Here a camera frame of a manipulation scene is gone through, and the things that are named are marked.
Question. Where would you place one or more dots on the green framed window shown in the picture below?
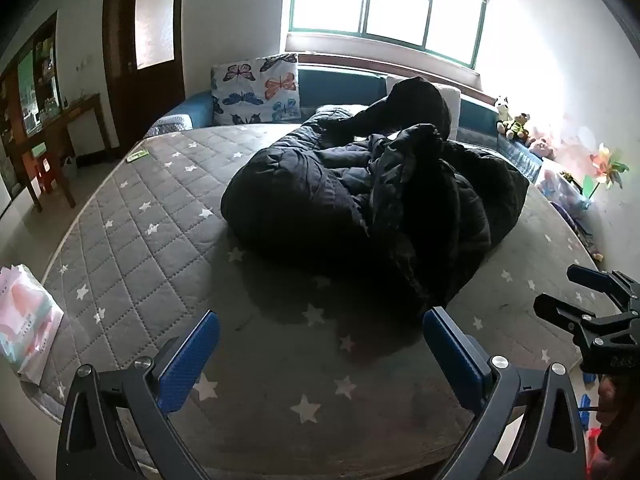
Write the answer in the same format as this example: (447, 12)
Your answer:
(400, 0)

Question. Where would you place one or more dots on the pink white tissue pack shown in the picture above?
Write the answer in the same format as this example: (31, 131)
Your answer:
(25, 320)

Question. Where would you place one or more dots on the clear bag of toys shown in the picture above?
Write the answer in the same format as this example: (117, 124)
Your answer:
(557, 182)

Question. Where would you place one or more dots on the wooden desk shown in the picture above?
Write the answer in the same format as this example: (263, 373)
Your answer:
(75, 107)

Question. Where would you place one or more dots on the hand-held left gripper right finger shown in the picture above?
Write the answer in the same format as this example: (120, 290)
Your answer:
(450, 355)

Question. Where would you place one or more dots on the red stool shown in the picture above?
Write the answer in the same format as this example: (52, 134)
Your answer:
(45, 165)

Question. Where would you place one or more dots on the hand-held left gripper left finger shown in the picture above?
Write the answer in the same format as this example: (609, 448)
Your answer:
(190, 360)

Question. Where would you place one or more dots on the blue upholstered bed frame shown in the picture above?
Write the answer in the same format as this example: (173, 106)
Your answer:
(340, 87)

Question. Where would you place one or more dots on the white black plush toy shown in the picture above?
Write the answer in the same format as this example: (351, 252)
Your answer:
(502, 106)

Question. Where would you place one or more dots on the pink plush toy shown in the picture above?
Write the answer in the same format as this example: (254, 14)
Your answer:
(542, 146)

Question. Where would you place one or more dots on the grey patterned cloth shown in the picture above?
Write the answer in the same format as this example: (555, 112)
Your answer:
(170, 122)

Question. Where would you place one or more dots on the small green packet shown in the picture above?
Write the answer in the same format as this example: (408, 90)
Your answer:
(137, 156)

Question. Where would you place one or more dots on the grey star quilted mattress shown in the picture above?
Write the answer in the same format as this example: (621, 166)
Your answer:
(175, 240)

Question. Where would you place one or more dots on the black down jacket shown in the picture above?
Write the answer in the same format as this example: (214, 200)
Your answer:
(310, 200)

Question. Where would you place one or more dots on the person's right hand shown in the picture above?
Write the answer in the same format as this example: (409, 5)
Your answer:
(620, 410)

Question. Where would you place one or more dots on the dark wooden door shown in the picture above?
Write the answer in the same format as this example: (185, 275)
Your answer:
(120, 85)

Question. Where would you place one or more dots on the wooden display cabinet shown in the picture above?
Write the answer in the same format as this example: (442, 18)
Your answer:
(30, 85)

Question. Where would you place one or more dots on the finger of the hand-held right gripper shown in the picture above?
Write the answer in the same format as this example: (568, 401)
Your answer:
(587, 276)
(555, 307)

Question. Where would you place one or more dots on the butterfly print pillow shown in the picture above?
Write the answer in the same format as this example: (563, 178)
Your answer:
(255, 90)

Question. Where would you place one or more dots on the white cushion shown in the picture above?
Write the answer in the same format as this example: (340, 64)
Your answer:
(452, 105)

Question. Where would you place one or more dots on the white patterned pillow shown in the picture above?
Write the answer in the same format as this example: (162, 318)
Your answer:
(332, 110)

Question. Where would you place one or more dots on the colourful pinwheel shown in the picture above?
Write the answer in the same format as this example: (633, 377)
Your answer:
(605, 165)

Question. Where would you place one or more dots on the green yellow plush toy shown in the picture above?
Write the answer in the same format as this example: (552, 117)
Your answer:
(517, 127)

